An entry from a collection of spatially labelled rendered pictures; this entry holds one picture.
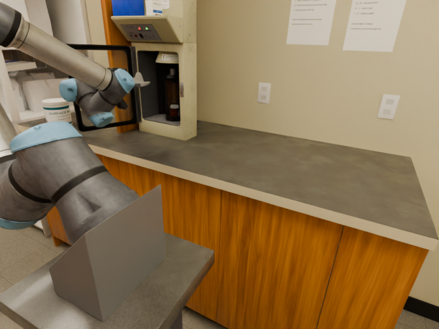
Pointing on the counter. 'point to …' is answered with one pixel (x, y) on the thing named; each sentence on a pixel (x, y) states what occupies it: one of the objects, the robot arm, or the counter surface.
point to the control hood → (170, 23)
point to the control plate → (141, 31)
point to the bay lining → (156, 91)
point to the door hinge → (136, 87)
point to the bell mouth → (167, 57)
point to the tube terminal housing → (188, 131)
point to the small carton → (153, 7)
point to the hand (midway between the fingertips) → (138, 82)
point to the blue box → (128, 8)
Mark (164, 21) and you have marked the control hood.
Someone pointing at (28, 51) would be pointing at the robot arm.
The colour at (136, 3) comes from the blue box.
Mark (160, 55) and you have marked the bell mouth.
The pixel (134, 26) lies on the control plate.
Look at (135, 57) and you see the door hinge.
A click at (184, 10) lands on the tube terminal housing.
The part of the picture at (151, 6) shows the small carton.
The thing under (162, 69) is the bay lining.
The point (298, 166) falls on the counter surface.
